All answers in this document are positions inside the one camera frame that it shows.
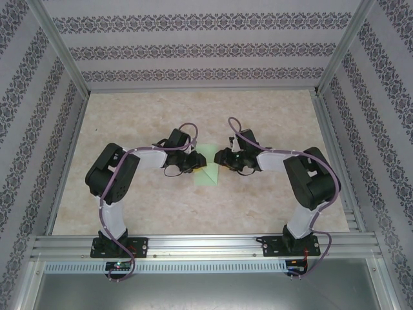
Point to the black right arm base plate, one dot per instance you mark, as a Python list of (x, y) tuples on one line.
[(271, 247)]

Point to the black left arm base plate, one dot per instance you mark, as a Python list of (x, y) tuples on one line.
[(140, 247)]

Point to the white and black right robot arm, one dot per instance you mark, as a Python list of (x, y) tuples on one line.
[(301, 219)]

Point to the aluminium mounting rail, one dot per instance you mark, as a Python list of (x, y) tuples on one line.
[(206, 245)]

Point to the aluminium frame post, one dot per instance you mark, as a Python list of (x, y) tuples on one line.
[(345, 48), (58, 48)]

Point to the grey metal sheet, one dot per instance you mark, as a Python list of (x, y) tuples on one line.
[(206, 292)]

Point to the light green paper sheet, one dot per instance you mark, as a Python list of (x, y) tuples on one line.
[(206, 177)]

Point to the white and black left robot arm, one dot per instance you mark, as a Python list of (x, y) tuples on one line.
[(113, 219)]

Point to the aluminium side rail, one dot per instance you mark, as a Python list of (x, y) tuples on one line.
[(69, 155), (342, 161)]

